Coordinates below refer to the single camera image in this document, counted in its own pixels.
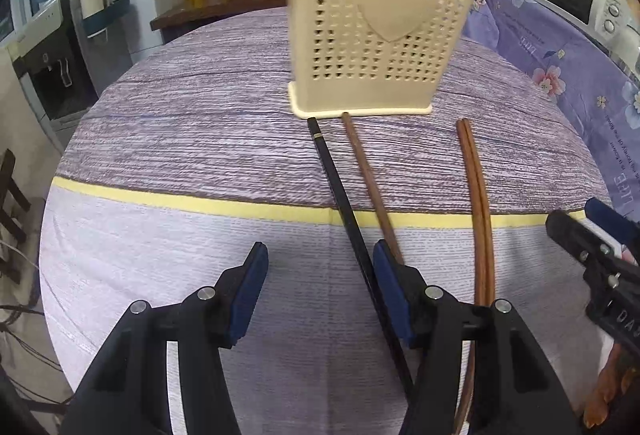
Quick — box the cream plastic utensil holder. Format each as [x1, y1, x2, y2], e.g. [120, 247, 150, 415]
[287, 0, 473, 118]

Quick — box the white microwave oven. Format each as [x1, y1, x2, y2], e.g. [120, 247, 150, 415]
[536, 0, 630, 45]

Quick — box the purple floral cloth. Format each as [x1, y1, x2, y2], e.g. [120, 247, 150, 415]
[463, 0, 639, 221]

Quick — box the right hand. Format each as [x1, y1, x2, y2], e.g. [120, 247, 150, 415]
[582, 343, 639, 429]

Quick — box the black chopstick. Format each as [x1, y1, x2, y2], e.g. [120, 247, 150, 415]
[307, 117, 413, 400]

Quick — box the dark wooden counter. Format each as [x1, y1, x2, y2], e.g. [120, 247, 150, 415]
[150, 0, 286, 44]

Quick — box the water dispenser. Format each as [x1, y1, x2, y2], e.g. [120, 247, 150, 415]
[10, 0, 132, 151]

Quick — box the purple striped tablecloth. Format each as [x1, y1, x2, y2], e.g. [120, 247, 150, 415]
[40, 9, 610, 434]

